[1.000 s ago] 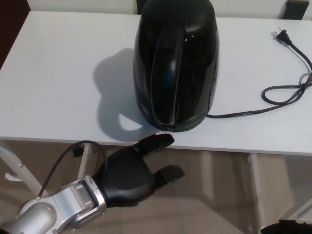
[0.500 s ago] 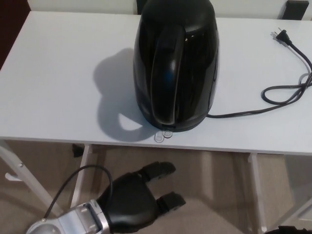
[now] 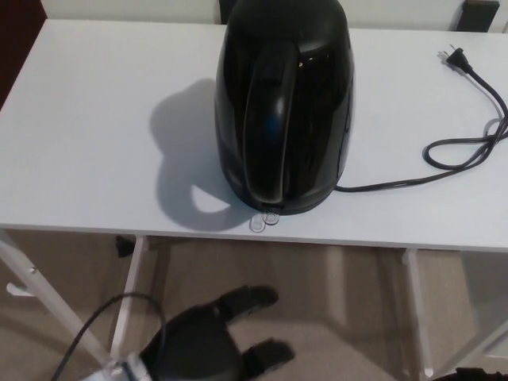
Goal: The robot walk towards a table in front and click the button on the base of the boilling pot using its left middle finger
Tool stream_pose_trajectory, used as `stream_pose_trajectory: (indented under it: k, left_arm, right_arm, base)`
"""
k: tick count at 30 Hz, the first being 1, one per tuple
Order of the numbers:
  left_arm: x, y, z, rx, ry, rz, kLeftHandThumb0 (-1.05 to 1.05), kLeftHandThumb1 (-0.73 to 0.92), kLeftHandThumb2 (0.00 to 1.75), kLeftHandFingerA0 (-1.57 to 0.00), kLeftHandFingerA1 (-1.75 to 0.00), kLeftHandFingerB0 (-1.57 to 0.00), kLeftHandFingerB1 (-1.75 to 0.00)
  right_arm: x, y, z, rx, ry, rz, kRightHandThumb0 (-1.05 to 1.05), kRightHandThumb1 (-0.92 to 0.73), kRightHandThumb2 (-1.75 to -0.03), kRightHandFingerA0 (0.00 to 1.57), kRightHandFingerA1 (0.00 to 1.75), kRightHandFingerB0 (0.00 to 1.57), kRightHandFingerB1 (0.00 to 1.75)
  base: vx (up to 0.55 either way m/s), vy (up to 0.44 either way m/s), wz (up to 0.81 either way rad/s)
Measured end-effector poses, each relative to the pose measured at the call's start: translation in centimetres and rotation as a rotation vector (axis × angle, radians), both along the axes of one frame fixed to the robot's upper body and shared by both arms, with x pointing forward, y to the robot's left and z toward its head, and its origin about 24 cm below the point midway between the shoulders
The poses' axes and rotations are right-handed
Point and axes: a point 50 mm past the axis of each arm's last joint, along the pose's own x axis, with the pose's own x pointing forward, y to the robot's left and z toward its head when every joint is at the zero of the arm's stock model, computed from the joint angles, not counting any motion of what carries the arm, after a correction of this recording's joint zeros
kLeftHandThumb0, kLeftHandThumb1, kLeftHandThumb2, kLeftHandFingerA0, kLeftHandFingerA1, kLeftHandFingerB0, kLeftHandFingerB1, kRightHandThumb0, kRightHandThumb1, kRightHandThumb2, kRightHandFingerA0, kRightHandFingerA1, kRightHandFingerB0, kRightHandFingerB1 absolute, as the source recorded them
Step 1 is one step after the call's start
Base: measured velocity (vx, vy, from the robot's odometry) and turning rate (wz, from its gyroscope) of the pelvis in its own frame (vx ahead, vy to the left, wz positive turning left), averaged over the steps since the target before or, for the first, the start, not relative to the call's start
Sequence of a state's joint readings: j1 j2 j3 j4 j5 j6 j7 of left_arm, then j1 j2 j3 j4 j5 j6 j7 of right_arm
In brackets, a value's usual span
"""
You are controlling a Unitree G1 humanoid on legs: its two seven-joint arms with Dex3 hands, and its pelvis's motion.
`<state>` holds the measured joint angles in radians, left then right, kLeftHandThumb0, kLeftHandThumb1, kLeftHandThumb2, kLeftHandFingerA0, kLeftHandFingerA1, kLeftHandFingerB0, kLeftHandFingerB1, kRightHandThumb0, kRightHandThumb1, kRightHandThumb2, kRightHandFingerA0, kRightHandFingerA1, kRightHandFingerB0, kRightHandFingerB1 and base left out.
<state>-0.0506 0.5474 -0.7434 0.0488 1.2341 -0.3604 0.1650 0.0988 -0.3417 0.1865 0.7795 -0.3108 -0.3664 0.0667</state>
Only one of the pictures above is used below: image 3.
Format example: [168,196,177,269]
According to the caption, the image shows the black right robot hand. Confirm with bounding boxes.
[448,367,508,381]

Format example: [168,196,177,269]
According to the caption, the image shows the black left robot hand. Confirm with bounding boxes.
[137,283,295,381]

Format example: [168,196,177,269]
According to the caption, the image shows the clear kettle switch lever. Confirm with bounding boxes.
[248,212,280,233]

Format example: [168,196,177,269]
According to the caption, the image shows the black kettle base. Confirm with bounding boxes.
[237,186,340,216]

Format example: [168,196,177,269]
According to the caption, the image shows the black electric kettle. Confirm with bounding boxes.
[214,0,356,215]

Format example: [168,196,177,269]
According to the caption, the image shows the black rectangular object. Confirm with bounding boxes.
[455,1,502,32]
[217,0,236,24]

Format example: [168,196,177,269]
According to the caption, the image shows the white table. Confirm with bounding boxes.
[47,0,508,346]

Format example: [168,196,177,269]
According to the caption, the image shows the dark red panel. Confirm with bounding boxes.
[0,0,51,112]

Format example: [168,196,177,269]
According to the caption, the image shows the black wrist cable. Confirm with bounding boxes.
[51,292,167,381]

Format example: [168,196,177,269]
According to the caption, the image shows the black power cord with plug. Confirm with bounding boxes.
[336,43,508,194]

